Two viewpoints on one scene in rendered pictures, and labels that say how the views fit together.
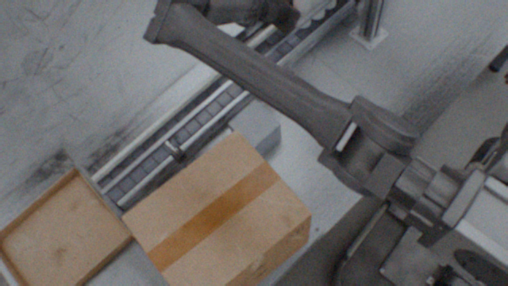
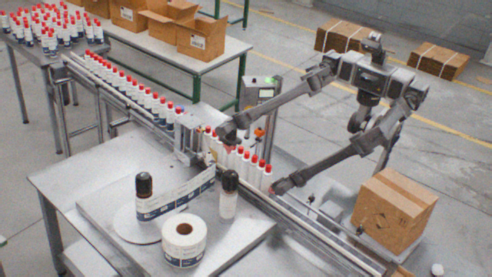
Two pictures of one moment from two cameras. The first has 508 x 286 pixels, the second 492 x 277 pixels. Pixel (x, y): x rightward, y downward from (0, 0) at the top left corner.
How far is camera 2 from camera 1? 2.26 m
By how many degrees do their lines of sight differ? 64
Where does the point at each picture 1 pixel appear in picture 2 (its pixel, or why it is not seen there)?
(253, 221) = (397, 180)
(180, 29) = (385, 128)
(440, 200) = (416, 93)
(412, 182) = (413, 98)
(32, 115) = not seen: outside the picture
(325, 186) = (346, 198)
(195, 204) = (398, 195)
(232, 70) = (393, 121)
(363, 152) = (406, 105)
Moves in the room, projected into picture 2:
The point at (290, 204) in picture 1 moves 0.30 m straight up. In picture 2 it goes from (387, 171) to (403, 123)
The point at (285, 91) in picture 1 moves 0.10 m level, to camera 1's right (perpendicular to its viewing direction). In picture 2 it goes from (396, 113) to (387, 102)
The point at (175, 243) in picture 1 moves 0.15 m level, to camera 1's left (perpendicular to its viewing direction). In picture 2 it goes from (416, 201) to (433, 223)
